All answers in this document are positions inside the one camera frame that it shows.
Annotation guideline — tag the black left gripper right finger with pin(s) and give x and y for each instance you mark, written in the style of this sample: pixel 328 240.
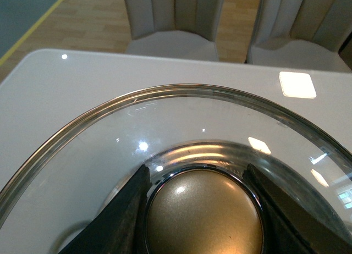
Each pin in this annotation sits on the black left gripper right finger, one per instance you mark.
pixel 280 234

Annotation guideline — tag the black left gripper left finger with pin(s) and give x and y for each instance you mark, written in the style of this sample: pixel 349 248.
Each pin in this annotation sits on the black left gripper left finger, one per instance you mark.
pixel 118 228

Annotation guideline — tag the glass pot lid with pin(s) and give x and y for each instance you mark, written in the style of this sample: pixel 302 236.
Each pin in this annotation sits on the glass pot lid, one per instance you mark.
pixel 197 141

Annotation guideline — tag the right beige upholstered chair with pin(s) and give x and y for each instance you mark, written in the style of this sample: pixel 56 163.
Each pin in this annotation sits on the right beige upholstered chair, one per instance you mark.
pixel 300 34

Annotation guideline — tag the beige upholstered chair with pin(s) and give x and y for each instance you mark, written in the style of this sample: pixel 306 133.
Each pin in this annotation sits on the beige upholstered chair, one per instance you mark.
pixel 300 34
pixel 183 29

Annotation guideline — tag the left beige upholstered chair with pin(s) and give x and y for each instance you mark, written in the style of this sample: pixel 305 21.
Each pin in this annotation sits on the left beige upholstered chair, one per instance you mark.
pixel 183 29

